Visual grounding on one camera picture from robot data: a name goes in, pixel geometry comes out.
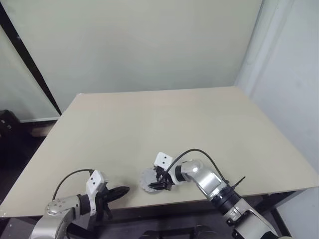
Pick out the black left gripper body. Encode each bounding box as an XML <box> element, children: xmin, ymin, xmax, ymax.
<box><xmin>95</xmin><ymin>187</ymin><xmax>113</xmax><ymax>221</ymax></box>

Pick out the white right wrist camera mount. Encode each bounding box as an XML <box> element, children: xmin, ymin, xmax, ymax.
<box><xmin>153</xmin><ymin>152</ymin><xmax>174</xmax><ymax>173</ymax></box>

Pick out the silver finned motor cover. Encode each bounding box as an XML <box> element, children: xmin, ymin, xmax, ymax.
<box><xmin>139</xmin><ymin>168</ymin><xmax>161</xmax><ymax>192</ymax></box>

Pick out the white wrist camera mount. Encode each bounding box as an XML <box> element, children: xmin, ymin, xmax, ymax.
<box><xmin>153</xmin><ymin>152</ymin><xmax>174</xmax><ymax>173</ymax></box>
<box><xmin>85</xmin><ymin>169</ymin><xmax>107</xmax><ymax>216</ymax></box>

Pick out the black table frame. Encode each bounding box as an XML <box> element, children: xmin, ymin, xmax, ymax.
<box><xmin>69</xmin><ymin>190</ymin><xmax>319</xmax><ymax>236</ymax></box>

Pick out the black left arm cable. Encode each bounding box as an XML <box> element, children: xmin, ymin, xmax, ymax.
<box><xmin>52</xmin><ymin>169</ymin><xmax>95</xmax><ymax>201</ymax></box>

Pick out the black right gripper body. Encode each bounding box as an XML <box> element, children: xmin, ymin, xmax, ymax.
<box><xmin>155</xmin><ymin>167</ymin><xmax>175</xmax><ymax>192</ymax></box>

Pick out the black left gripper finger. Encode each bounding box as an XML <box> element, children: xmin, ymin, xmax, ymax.
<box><xmin>109</xmin><ymin>186</ymin><xmax>131</xmax><ymax>196</ymax></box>
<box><xmin>109</xmin><ymin>192</ymin><xmax>127</xmax><ymax>201</ymax></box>

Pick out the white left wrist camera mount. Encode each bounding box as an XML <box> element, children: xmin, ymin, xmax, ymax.
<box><xmin>85</xmin><ymin>169</ymin><xmax>107</xmax><ymax>216</ymax></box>

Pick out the black bag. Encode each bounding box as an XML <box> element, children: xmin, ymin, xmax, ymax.
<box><xmin>0</xmin><ymin>109</ymin><xmax>21</xmax><ymax>141</ymax></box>

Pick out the black diagonal wall strip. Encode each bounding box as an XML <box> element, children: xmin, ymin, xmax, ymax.
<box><xmin>0</xmin><ymin>0</ymin><xmax>62</xmax><ymax>117</ymax></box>

